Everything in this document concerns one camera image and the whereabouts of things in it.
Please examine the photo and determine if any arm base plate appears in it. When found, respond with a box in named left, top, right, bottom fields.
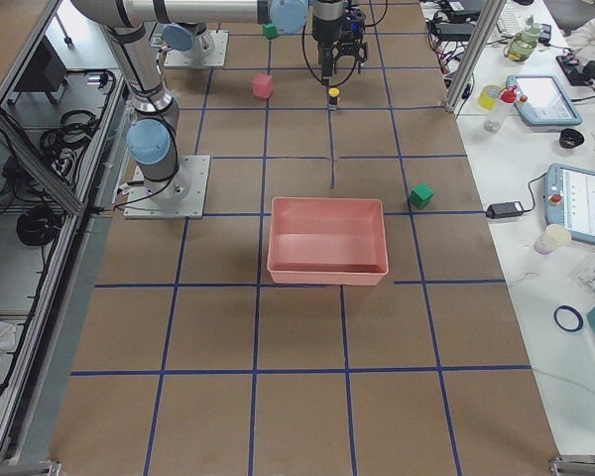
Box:
left=162, top=24, right=229, bottom=68
left=122, top=155, right=211, bottom=219

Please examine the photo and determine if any teach pendant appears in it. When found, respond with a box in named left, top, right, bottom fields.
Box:
left=543, top=164, right=595, bottom=245
left=506, top=74, right=583, bottom=128

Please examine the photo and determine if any green cube near arm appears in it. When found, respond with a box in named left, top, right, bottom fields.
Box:
left=262, top=23, right=279, bottom=40

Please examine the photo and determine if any aluminium frame post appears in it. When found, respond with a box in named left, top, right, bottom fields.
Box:
left=443, top=0, right=505, bottom=112

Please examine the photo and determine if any pink cube centre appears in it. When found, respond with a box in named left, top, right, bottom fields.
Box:
left=251, top=73, right=275, bottom=99

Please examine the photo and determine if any green cube near tray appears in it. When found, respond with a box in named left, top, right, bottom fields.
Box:
left=409, top=182, right=434, bottom=209

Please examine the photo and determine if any lower teach pendant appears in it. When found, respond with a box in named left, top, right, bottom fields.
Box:
left=543, top=164, right=595, bottom=245

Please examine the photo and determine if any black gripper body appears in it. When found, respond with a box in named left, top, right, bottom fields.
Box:
left=311, top=4, right=368, bottom=66

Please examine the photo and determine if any blue tape ring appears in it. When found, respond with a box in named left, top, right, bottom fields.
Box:
left=553, top=305, right=585, bottom=333

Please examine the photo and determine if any pink plastic tray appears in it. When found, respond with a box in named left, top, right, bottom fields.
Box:
left=267, top=197, right=389, bottom=286

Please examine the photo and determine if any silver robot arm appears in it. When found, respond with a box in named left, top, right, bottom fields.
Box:
left=119, top=1, right=368, bottom=87
left=73, top=1, right=258, bottom=201

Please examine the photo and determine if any upper teach pendant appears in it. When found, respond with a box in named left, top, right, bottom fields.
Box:
left=506, top=74, right=583, bottom=128

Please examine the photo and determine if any red capped squeeze bottle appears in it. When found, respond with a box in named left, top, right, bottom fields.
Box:
left=483, top=85, right=528, bottom=133

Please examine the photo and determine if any white plastic cup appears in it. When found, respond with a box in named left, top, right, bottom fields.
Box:
left=534, top=224, right=572, bottom=255

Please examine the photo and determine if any yellow tape roll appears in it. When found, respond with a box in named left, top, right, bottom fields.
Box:
left=477, top=84, right=503, bottom=111

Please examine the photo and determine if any yellow push button switch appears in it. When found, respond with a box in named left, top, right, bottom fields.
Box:
left=327, top=87, right=340, bottom=111

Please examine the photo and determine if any black power adapter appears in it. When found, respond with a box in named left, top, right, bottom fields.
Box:
left=485, top=201, right=526, bottom=219

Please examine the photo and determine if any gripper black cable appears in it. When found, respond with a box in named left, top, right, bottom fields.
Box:
left=300, top=0, right=393, bottom=88

